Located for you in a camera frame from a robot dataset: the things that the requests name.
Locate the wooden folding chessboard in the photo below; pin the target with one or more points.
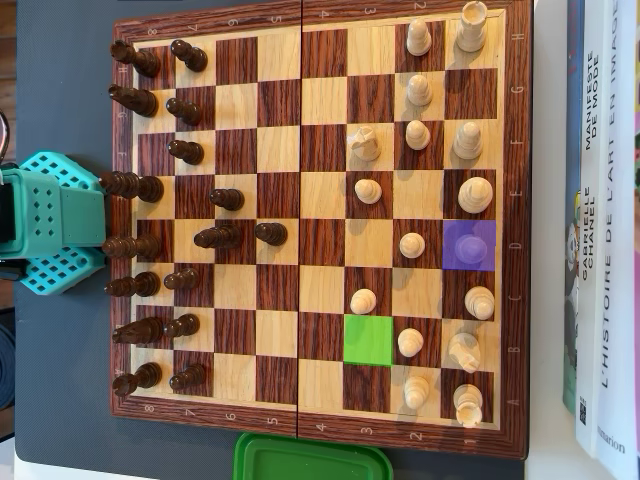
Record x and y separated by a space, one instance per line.
280 150

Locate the light wood knight chess piece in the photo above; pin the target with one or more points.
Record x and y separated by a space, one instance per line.
464 352
365 145

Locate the dark brown rook chess piece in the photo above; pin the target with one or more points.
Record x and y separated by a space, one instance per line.
142 376
142 61

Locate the dark brown king chess piece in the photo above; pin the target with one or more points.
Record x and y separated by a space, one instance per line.
140 187

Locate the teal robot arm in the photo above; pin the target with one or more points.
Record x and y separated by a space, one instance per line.
75 220

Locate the light wood pawn chess piece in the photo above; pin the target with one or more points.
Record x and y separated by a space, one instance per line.
363 302
419 92
412 245
410 343
416 391
368 191
417 136
419 40

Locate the dark grey rolled mat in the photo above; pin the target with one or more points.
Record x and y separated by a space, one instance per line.
5 370

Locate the dark brown knight chess piece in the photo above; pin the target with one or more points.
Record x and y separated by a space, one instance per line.
142 330
137 100

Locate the light wood rook chess piece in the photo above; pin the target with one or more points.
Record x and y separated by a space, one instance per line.
471 32
468 406

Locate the dark brown bishop chess piece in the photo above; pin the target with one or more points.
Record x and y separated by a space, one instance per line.
222 236
140 284

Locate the light wood queen chess piece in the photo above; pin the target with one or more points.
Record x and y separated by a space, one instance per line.
470 250

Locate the green plastic container lid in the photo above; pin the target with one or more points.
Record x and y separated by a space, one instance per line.
310 460

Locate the light wood bishop chess piece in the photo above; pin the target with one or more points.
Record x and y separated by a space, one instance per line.
467 142
479 302

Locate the teal perforated robot base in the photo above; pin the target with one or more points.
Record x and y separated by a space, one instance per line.
55 170

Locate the light wood king chess piece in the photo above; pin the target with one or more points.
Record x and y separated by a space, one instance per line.
475 196

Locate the dark brown queen chess piece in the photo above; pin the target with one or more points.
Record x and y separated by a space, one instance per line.
135 246

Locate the white art history book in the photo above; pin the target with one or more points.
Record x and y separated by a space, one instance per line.
620 250

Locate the white Gabrielle Chanel book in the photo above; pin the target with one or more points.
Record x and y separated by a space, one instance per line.
590 350

